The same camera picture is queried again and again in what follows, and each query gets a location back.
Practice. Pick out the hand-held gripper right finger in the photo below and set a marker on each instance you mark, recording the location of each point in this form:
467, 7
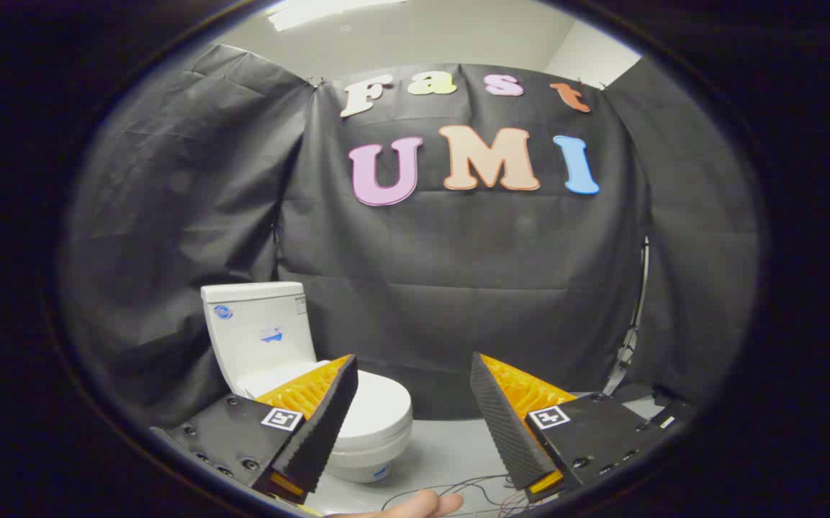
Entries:
504, 424

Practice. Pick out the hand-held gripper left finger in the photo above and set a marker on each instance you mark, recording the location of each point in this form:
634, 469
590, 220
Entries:
325, 424

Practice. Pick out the white toilet lid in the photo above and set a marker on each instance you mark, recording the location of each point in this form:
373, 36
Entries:
380, 403

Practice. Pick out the white toilet body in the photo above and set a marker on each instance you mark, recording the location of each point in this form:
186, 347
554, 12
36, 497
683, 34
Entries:
256, 334

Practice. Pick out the metal stand pole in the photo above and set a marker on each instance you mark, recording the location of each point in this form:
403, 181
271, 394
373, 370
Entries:
630, 338

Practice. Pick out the black backdrop cloth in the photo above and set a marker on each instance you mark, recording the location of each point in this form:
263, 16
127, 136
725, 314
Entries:
458, 273

